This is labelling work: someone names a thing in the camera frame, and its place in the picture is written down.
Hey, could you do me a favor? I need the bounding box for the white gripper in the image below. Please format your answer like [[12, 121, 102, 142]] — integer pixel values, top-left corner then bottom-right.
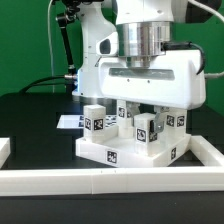
[[99, 50, 206, 133]]

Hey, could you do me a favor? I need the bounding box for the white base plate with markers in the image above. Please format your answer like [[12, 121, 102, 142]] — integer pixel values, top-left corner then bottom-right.
[[57, 115, 116, 129]]

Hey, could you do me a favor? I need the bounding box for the white U-shaped fence wall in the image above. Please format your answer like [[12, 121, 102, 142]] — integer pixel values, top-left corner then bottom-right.
[[0, 136, 224, 196]]

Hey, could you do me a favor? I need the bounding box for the white square table top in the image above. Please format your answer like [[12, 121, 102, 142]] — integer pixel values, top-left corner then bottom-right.
[[76, 133, 190, 168]]

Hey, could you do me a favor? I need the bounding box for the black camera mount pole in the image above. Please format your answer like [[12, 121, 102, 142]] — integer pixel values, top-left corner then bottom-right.
[[56, 11, 77, 80]]

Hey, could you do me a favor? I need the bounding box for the white thin cable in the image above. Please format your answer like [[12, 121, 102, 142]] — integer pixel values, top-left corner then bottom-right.
[[47, 0, 56, 94]]

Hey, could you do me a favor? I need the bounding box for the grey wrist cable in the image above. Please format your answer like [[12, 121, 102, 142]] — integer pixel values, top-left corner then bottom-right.
[[187, 0, 224, 80]]

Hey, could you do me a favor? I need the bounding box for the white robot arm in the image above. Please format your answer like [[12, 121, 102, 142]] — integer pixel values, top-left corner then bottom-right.
[[62, 0, 224, 110]]

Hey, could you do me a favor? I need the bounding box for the black cable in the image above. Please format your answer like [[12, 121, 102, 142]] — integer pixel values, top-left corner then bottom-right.
[[19, 77, 76, 94]]

